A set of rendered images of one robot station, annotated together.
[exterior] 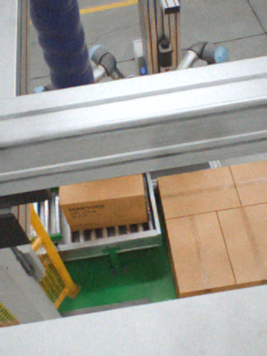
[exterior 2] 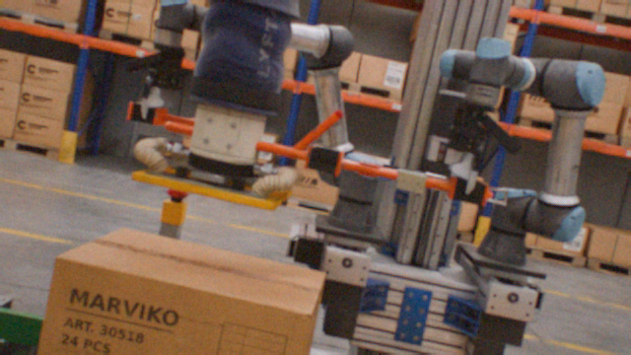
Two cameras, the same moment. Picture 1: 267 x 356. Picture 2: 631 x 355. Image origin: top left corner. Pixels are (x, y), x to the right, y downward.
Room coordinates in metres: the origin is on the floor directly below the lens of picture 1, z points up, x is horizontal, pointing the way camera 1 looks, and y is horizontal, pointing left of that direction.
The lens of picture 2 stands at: (0.24, -0.05, 1.41)
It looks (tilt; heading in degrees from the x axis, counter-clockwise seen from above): 6 degrees down; 2
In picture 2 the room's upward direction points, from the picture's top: 12 degrees clockwise
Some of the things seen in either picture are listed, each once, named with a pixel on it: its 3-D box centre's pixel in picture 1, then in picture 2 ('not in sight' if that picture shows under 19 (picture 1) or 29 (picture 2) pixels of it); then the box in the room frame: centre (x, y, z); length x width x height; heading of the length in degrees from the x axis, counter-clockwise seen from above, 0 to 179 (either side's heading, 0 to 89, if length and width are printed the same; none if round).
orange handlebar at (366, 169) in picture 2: not in sight; (309, 152); (2.03, 0.03, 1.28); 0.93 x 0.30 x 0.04; 87
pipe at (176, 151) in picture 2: not in sight; (222, 164); (1.92, 0.23, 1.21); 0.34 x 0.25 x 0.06; 87
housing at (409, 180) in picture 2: not in sight; (410, 180); (1.90, -0.23, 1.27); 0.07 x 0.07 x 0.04; 87
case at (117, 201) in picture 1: (104, 191); (190, 340); (1.94, 0.23, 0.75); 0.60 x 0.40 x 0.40; 87
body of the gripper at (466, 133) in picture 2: not in sight; (470, 129); (1.89, -0.34, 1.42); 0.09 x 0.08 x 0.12; 86
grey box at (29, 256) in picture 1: (17, 263); not in sight; (1.02, 0.62, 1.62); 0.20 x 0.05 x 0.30; 90
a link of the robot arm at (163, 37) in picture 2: not in sight; (169, 39); (2.20, 0.50, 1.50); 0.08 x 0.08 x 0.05
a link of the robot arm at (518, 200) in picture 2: not in sight; (515, 208); (2.44, -0.63, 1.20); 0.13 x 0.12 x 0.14; 51
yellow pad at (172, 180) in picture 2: not in sight; (209, 182); (1.83, 0.24, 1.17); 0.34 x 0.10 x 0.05; 87
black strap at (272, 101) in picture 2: not in sight; (236, 93); (1.93, 0.23, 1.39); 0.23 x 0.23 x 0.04
